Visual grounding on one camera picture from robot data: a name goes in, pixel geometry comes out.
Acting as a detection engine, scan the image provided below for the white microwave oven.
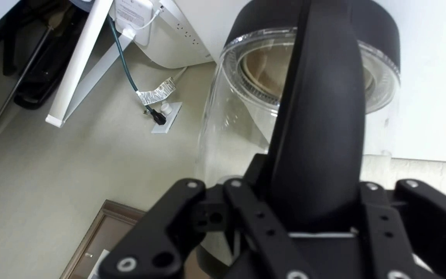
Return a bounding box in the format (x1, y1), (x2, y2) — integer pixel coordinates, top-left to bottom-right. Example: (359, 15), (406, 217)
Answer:
(359, 0), (446, 207)

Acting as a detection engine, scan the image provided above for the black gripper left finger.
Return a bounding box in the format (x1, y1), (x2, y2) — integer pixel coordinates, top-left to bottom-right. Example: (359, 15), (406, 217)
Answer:
(98, 176), (319, 279)

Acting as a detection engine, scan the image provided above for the white wall outlet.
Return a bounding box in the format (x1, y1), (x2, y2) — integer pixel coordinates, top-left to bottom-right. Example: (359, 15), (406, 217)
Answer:
(150, 99), (184, 136)

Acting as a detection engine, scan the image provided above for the dark lamp cable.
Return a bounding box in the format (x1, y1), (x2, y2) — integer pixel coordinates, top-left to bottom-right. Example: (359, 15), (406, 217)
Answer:
(104, 14), (169, 127)

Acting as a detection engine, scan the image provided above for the white desk lamp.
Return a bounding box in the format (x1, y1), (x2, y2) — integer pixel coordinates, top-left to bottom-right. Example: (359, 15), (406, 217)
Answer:
(43, 0), (147, 128)

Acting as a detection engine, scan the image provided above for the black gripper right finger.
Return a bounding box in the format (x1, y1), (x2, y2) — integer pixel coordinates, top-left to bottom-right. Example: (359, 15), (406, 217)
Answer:
(359, 176), (446, 279)

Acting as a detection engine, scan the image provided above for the glass kettle with black lid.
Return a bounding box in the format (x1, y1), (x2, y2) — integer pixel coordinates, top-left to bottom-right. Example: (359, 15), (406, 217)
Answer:
(197, 0), (403, 269)

